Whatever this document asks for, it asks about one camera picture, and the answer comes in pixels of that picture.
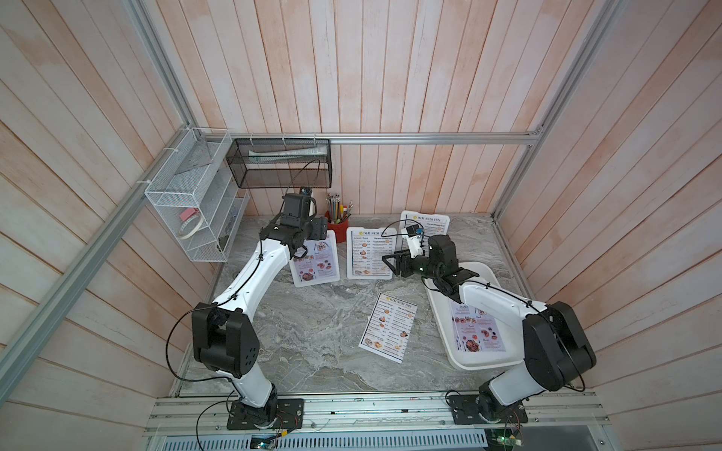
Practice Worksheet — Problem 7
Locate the special menu sheet top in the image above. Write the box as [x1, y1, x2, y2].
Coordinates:
[292, 239, 338, 283]

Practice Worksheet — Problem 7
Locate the white menu holder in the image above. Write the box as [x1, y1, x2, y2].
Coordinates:
[345, 226, 399, 281]
[288, 229, 342, 289]
[398, 210, 450, 251]

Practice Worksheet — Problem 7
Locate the special menu sheet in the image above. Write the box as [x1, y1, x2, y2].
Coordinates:
[449, 302, 506, 353]
[292, 239, 338, 283]

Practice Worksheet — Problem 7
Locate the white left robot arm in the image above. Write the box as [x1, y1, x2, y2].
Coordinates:
[191, 187, 327, 427]

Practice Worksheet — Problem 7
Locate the special menu sheet in tray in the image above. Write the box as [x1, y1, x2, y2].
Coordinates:
[449, 302, 506, 353]

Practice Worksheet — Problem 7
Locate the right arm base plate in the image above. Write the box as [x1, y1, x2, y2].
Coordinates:
[445, 391, 528, 426]

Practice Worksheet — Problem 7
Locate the black mesh basket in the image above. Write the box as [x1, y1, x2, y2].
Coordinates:
[226, 137, 334, 189]

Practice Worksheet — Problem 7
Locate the aluminium front rail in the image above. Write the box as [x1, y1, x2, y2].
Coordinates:
[140, 391, 621, 450]

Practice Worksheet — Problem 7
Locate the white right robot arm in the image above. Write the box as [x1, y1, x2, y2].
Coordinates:
[382, 227, 597, 421]

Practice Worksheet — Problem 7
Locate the red metal pen cup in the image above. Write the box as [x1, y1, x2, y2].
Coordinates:
[325, 212, 349, 244]

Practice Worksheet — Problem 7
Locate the Dim Sum Inn menu front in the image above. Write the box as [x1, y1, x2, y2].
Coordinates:
[358, 293, 417, 364]

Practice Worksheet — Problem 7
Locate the white plastic tray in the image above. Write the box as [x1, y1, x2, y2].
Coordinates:
[424, 261, 543, 371]

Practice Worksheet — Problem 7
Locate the white wire mesh shelf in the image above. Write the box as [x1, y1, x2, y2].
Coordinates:
[145, 128, 248, 263]

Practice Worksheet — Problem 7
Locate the white tape roll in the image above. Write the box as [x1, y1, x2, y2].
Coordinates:
[177, 213, 205, 241]

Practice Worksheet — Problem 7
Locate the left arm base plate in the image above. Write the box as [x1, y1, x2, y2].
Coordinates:
[227, 398, 305, 431]

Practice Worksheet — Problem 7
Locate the pencils and pens bundle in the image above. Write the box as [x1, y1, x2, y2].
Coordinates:
[326, 194, 355, 225]

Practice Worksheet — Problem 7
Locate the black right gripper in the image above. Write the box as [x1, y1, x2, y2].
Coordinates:
[382, 248, 443, 284]

